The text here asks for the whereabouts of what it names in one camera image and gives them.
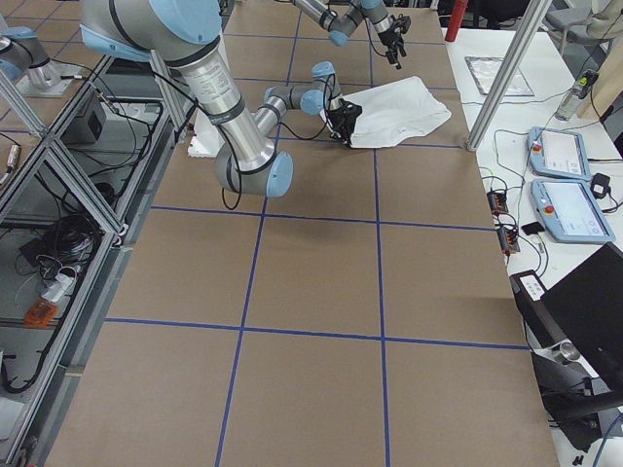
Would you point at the grey water bottle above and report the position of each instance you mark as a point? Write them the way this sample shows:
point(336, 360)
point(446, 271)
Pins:
point(581, 87)

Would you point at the red bottle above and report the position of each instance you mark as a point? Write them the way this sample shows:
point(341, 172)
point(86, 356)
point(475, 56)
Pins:
point(457, 15)

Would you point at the white long-sleeve printed shirt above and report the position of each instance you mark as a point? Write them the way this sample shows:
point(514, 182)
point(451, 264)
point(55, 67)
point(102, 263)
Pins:
point(391, 113)

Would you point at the blue teach pendant near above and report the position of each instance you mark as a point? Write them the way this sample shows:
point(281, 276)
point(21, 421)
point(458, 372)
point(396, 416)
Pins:
point(569, 212)

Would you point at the blue teach pendant far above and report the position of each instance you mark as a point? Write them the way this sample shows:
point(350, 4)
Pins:
point(558, 153)

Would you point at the aluminium frame post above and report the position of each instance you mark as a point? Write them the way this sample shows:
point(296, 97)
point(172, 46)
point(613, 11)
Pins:
point(532, 19)

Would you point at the black laptop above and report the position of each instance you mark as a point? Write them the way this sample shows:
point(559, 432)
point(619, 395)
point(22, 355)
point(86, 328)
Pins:
point(584, 307)

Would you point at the orange device under frame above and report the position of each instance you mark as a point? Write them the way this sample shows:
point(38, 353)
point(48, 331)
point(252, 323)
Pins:
point(40, 314)

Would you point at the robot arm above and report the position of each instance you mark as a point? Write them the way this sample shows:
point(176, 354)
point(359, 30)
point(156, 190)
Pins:
point(341, 26)
point(186, 35)

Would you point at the blue teach pendant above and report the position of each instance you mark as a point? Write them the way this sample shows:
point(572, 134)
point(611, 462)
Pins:
point(569, 212)
point(558, 153)

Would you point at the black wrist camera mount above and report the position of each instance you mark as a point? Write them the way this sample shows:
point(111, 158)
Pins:
point(347, 114)

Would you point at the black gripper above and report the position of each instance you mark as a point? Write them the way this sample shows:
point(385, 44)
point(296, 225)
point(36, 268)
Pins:
point(342, 121)
point(387, 38)

